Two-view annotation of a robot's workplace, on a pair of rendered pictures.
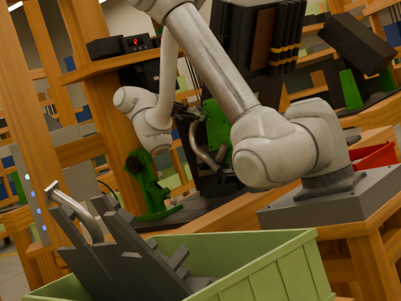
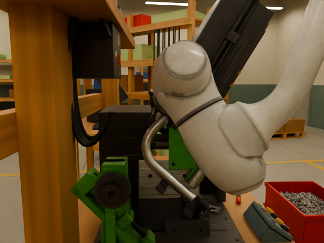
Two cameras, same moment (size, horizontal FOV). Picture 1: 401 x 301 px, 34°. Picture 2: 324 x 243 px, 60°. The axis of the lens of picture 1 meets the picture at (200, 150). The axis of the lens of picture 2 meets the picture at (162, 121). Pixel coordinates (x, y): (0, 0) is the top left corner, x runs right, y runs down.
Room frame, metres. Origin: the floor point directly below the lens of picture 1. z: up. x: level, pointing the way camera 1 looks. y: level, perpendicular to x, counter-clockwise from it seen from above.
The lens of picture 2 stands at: (2.07, 0.58, 1.34)
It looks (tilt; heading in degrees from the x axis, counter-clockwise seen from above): 8 degrees down; 315
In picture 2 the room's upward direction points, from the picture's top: straight up
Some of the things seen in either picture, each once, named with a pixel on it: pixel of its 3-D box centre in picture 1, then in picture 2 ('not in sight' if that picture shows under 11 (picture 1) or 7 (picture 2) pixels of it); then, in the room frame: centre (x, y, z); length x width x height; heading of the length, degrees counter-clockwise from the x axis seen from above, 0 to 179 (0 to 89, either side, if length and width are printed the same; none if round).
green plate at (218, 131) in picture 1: (221, 121); (185, 134); (2.65, -0.12, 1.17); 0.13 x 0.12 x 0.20; 136
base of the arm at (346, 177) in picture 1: (330, 177); not in sight; (1.94, -0.35, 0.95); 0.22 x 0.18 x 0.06; 149
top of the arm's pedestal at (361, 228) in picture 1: (339, 216); not in sight; (1.93, -0.34, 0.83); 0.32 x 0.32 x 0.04; 51
